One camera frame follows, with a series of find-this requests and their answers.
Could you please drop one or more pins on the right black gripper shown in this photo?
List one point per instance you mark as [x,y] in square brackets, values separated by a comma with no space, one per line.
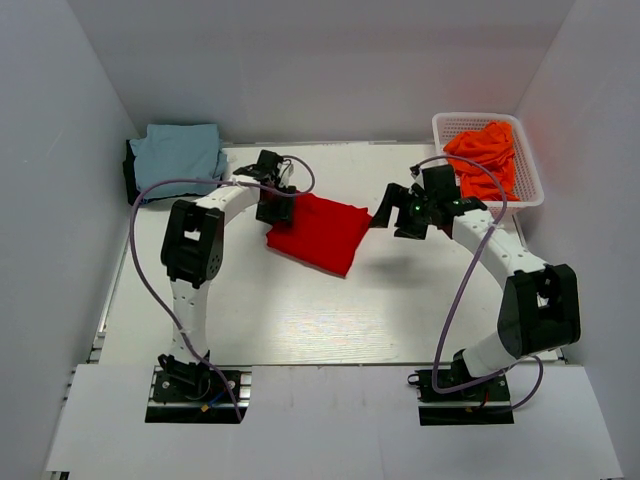
[397,195]

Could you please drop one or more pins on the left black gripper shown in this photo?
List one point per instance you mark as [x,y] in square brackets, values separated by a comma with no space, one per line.
[284,213]

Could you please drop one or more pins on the red t shirt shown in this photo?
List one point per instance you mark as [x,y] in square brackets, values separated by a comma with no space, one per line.
[324,234]

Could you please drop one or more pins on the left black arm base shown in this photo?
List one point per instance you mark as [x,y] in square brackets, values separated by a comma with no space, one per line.
[172,401]

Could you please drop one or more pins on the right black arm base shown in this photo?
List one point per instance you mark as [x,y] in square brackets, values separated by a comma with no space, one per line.
[485,404]

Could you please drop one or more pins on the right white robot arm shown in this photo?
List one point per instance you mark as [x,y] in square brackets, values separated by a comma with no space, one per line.
[539,309]

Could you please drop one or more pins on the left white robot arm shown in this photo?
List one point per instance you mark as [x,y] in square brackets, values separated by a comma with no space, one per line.
[193,249]

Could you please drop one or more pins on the orange t shirt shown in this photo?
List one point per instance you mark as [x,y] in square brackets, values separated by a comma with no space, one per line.
[493,148]

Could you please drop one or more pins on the folded light blue t shirt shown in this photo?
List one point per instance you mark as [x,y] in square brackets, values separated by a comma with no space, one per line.
[170,158]

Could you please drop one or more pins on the white plastic basket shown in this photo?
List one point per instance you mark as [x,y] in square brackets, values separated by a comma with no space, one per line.
[527,186]

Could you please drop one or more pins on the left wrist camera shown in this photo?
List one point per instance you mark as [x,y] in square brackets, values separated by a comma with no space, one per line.
[270,169]

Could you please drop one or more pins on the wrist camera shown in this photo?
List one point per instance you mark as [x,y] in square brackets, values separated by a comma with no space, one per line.
[270,169]
[462,205]

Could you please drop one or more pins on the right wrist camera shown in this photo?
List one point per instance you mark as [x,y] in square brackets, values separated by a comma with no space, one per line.
[462,205]

